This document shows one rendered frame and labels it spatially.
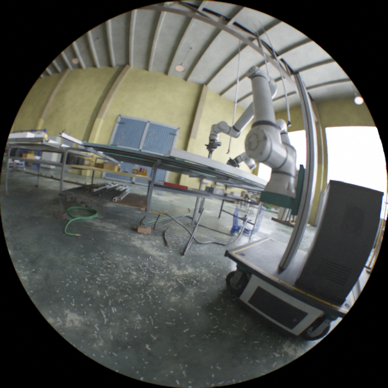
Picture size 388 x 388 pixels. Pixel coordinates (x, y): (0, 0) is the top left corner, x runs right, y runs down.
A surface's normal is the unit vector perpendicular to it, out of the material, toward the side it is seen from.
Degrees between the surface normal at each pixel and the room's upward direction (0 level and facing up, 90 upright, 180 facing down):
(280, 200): 90
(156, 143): 90
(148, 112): 90
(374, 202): 90
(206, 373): 0
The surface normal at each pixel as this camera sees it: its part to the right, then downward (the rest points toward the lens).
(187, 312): 0.21, -0.98
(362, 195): -0.82, -0.13
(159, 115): 0.36, 0.15
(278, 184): -0.62, -0.47
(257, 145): -0.93, -0.03
